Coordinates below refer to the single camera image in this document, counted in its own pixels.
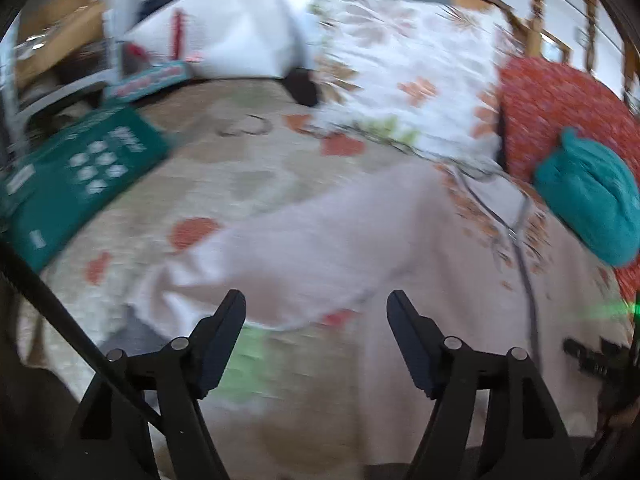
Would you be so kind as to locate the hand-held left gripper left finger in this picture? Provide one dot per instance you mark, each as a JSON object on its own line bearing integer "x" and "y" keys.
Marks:
{"x": 225, "y": 342}

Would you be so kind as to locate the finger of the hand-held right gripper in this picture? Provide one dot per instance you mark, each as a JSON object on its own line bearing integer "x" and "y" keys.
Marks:
{"x": 592, "y": 357}

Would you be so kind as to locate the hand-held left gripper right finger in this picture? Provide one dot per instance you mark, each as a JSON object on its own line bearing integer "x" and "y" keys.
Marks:
{"x": 410, "y": 342}

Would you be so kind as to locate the pale pink small garment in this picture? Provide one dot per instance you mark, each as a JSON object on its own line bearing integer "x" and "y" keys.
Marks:
{"x": 320, "y": 255}

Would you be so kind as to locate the person's right hand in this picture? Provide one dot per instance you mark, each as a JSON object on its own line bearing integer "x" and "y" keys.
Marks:
{"x": 615, "y": 417}

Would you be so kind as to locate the teal cloth bundle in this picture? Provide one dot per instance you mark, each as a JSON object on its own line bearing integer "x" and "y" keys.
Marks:
{"x": 590, "y": 200}

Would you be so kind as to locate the heart print quilt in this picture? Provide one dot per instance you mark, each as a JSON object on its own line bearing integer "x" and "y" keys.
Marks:
{"x": 240, "y": 170}

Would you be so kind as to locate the green cardboard box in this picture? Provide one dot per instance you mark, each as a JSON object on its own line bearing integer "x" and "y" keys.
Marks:
{"x": 75, "y": 180}

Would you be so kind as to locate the red patterned pillow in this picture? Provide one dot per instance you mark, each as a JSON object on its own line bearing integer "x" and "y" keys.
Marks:
{"x": 550, "y": 105}

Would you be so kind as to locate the white floral pillow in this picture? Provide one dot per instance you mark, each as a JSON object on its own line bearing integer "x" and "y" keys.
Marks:
{"x": 400, "y": 70}

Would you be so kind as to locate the colourful flat toy box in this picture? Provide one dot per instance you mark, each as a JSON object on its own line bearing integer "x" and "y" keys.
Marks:
{"x": 150, "y": 80}

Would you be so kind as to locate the white paper bag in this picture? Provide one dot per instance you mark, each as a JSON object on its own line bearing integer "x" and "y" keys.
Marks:
{"x": 235, "y": 30}

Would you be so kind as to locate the wooden headboard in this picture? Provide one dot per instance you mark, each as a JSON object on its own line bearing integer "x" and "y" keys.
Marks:
{"x": 535, "y": 10}

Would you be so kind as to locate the brown cardboard box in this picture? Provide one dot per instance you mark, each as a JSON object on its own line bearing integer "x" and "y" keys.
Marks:
{"x": 55, "y": 25}

